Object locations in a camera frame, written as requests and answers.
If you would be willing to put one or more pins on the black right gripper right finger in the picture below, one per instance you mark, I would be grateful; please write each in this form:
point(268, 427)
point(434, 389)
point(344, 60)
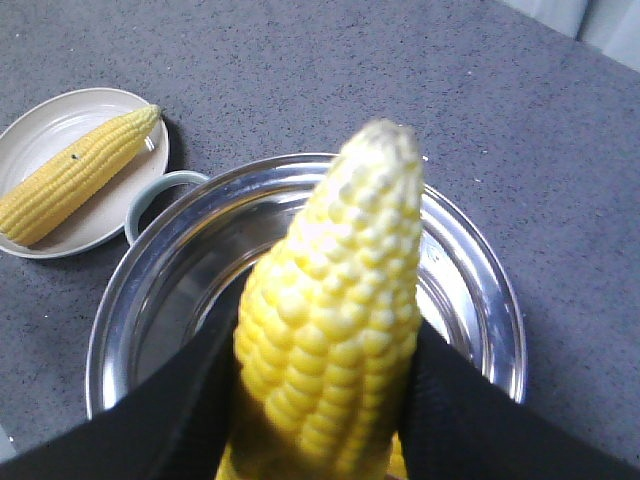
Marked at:
point(457, 425)

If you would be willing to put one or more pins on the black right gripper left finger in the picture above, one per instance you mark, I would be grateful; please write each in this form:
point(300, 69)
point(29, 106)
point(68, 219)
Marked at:
point(173, 426)

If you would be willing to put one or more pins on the yellow corn cob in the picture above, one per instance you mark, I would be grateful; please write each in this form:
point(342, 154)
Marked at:
point(396, 468)
point(57, 189)
point(328, 322)

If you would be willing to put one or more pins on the cream white plate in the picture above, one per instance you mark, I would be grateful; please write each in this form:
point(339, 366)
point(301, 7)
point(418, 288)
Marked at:
point(49, 128)

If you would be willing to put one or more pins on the green electric cooking pot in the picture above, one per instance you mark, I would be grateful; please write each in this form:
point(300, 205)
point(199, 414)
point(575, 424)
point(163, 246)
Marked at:
point(192, 263)

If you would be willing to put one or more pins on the grey stone countertop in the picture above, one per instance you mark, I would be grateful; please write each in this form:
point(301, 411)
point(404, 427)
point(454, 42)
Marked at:
point(534, 136)

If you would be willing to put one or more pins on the white pleated curtain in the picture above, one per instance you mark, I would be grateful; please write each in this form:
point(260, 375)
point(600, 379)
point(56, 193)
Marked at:
point(609, 26)

